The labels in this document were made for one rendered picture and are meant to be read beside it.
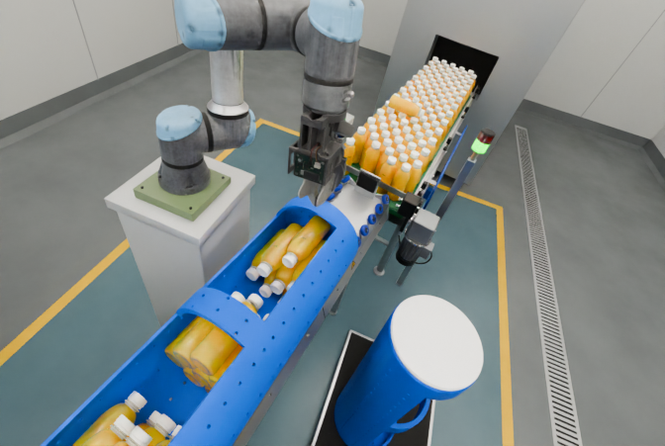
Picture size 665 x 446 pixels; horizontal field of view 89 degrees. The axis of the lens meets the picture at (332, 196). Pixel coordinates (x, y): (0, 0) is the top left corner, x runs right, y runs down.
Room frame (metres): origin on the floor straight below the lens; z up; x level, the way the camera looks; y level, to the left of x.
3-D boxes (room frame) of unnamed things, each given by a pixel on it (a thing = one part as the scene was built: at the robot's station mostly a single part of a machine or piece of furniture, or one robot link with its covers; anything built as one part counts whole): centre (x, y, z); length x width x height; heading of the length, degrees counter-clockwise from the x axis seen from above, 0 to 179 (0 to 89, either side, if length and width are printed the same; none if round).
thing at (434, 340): (0.50, -0.40, 1.03); 0.28 x 0.28 x 0.01
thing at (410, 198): (1.13, -0.34, 0.95); 0.10 x 0.07 x 0.10; 71
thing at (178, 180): (0.73, 0.46, 1.23); 0.15 x 0.15 x 0.10
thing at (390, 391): (0.50, -0.40, 0.59); 0.28 x 0.28 x 0.88
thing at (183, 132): (0.74, 0.45, 1.35); 0.13 x 0.12 x 0.14; 131
